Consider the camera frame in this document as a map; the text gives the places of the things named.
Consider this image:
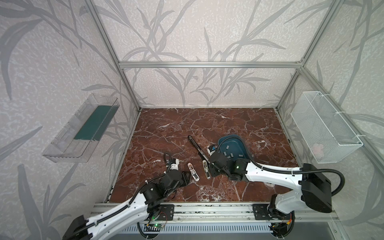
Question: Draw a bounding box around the teal plastic tray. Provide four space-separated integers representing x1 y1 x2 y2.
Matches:
218 135 252 161

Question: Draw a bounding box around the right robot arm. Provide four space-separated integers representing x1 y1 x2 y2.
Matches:
209 152 332 214

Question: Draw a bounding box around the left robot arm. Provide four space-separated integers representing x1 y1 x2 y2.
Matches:
63 170 191 240

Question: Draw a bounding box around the pink object in basket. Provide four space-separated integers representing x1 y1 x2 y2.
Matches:
311 143 325 159

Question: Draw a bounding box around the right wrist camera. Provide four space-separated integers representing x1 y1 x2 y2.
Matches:
208 145 217 156

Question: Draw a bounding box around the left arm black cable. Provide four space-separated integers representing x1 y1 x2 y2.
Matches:
64 152 173 240

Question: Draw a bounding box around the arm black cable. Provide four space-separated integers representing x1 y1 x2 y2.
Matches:
64 152 173 240
216 138 346 197

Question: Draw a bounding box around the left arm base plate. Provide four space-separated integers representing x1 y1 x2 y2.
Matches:
149 204 175 221

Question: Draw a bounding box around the aluminium mounting rail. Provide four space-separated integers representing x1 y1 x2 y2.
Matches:
86 201 337 224

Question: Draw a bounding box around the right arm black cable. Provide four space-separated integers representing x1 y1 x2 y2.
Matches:
216 138 346 197

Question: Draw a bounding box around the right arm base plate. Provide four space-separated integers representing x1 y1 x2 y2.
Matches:
252 204 295 222

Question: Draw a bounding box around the clear plastic wall bin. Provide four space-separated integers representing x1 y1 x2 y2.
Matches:
42 94 120 163

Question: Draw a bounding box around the white wire mesh basket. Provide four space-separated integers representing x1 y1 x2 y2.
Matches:
291 91 364 164

